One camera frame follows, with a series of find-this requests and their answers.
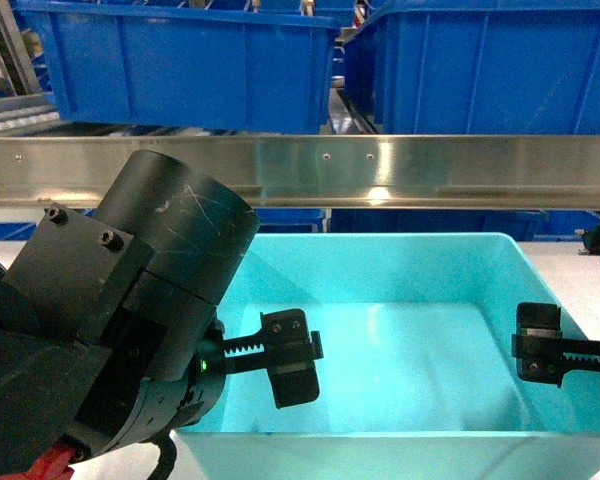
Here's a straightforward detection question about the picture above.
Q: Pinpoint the roller conveyor shelf track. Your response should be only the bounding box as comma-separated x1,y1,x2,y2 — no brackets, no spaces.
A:
0,94,60,134

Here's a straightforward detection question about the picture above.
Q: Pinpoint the light turquoise plastic bin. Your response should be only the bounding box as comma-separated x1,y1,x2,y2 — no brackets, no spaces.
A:
174,234,600,479

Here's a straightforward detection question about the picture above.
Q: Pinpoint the large blue bin centre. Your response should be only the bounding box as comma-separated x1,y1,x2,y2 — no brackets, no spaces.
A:
17,1,340,134

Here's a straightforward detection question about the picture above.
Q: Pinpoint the red left wrist part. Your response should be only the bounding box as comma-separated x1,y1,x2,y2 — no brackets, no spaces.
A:
24,443,76,480

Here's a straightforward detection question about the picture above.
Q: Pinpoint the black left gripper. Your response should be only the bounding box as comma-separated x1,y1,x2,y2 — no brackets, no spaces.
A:
5,150,324,457

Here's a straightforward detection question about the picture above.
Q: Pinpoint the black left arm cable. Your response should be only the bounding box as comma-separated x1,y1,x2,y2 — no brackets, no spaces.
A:
147,434,179,480

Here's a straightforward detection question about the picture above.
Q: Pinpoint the steel shelf upright post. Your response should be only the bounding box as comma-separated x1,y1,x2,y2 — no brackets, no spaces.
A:
0,1,42,96

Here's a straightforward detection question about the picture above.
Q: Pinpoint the stainless steel shelf rail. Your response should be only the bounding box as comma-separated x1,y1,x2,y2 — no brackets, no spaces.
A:
0,135,600,210

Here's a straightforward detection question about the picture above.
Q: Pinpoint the large blue bin right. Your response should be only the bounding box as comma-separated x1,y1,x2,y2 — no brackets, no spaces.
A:
345,1,600,135

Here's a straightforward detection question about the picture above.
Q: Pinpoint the large blue bin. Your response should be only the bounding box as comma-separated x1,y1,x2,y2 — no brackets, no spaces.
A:
17,1,340,134
345,1,600,135

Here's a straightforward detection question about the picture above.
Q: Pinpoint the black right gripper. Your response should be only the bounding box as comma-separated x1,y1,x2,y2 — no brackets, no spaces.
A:
512,223,600,387

